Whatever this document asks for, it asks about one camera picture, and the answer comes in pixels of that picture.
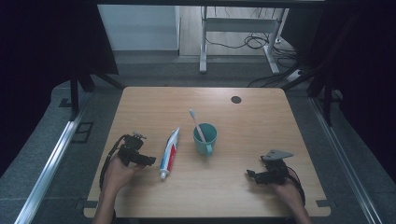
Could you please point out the white panel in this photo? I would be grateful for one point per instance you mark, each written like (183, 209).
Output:
(138, 28)

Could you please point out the black round table grommet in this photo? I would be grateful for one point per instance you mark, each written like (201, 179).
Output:
(236, 99)

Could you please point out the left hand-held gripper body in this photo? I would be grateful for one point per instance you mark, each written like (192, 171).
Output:
(132, 149)

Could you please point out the white toothbrush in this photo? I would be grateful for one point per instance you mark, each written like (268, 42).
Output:
(196, 124)

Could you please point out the white metal desk frame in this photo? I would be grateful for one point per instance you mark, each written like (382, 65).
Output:
(239, 24)

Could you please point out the aluminium floor rail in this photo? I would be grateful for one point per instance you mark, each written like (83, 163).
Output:
(345, 161)
(49, 168)

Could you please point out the white power strip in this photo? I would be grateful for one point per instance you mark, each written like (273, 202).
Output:
(295, 75)

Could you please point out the white red blue toothpaste tube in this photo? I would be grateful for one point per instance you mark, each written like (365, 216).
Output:
(169, 155)

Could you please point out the teal cup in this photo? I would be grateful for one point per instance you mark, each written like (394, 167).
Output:
(204, 149)

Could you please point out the person's right hand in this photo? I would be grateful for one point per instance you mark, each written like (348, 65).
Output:
(288, 193)

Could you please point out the black metal stand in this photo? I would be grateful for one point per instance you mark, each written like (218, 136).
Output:
(74, 96)
(326, 99)

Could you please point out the person's left hand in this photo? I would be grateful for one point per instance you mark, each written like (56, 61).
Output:
(120, 174)

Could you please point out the dark curtain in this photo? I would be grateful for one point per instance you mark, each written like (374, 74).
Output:
(367, 62)
(37, 46)

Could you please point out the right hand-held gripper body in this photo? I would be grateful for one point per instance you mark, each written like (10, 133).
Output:
(275, 168)

